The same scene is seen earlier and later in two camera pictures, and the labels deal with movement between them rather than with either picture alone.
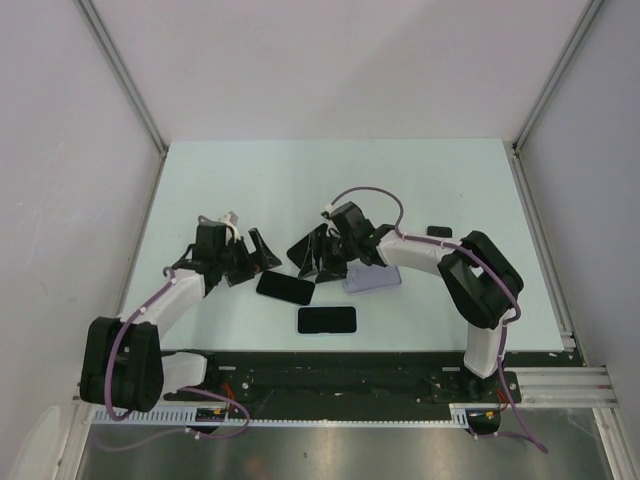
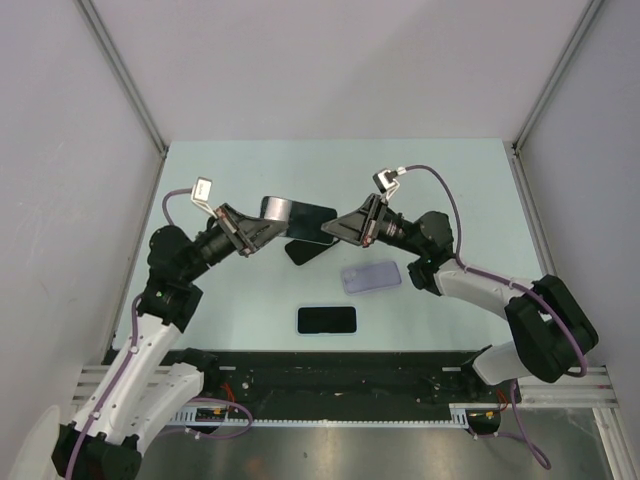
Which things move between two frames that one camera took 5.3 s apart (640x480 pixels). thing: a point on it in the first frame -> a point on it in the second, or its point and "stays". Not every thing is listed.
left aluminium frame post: [104, 37] stays
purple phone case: [362, 277] stays
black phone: [286, 287] -> [305, 221]
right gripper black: [330, 270] -> [362, 226]
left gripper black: [262, 259] -> [252, 233]
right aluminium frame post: [557, 73] stays
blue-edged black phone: [330, 319] stays
